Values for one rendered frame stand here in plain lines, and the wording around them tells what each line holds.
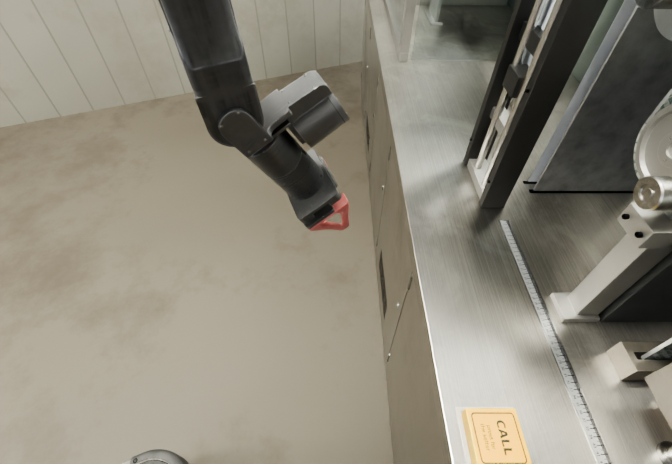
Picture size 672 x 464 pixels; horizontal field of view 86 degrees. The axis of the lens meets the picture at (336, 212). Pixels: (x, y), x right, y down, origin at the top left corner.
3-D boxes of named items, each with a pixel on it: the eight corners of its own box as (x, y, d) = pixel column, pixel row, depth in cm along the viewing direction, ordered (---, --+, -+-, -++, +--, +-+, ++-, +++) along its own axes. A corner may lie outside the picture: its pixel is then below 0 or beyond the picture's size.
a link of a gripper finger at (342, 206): (350, 194, 58) (322, 161, 51) (369, 225, 54) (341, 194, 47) (317, 217, 59) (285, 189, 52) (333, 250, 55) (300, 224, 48)
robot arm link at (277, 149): (230, 132, 44) (239, 160, 40) (275, 97, 43) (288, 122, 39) (265, 164, 49) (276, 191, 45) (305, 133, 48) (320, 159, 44)
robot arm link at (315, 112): (199, 85, 40) (211, 127, 35) (281, 17, 38) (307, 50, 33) (265, 148, 49) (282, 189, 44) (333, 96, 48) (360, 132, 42)
